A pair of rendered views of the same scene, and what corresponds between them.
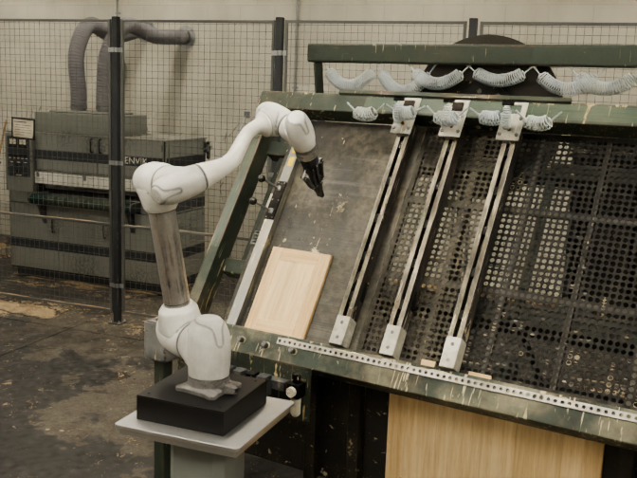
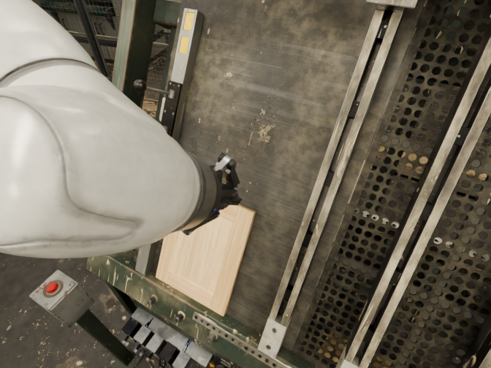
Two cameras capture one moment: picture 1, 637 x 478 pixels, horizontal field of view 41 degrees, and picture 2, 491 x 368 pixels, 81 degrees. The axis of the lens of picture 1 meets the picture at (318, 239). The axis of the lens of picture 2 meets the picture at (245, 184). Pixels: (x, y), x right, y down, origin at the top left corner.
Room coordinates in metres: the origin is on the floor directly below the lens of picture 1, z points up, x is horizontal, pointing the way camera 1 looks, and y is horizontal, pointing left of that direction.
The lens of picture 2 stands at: (3.14, -0.01, 1.94)
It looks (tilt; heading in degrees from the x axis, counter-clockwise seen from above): 45 degrees down; 358
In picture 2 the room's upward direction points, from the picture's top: straight up
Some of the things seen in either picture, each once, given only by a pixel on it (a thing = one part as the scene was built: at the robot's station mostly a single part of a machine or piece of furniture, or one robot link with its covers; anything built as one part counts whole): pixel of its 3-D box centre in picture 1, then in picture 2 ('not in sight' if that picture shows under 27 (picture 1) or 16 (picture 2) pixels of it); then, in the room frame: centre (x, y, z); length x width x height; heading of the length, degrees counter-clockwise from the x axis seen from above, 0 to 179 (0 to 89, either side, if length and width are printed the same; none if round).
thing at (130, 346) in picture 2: not in sight; (126, 358); (3.63, 0.67, 0.01); 0.15 x 0.15 x 0.02; 59
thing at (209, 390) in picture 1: (212, 382); not in sight; (3.02, 0.37, 0.87); 0.22 x 0.18 x 0.06; 58
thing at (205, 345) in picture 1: (208, 344); not in sight; (3.03, 0.40, 1.01); 0.18 x 0.16 x 0.22; 39
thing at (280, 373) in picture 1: (252, 387); (172, 353); (3.47, 0.26, 0.69); 0.50 x 0.14 x 0.24; 59
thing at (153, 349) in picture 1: (163, 339); (64, 299); (3.63, 0.67, 0.84); 0.12 x 0.12 x 0.18; 59
